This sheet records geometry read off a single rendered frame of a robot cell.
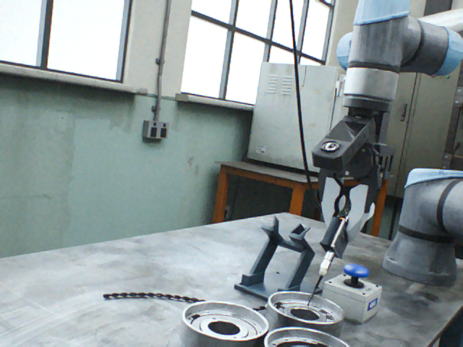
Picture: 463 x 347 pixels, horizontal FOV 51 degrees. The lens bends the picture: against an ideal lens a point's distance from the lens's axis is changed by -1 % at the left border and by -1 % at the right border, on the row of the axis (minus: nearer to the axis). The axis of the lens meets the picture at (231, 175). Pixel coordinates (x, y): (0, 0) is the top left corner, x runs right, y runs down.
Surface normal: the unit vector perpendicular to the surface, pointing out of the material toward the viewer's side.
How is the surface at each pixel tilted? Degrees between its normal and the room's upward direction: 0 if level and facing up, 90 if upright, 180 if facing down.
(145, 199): 90
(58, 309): 0
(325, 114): 90
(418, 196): 88
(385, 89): 90
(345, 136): 32
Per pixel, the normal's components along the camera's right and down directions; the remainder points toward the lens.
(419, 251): -0.39, -0.25
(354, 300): -0.59, 0.02
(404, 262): -0.66, -0.31
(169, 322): 0.14, -0.98
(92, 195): 0.80, 0.18
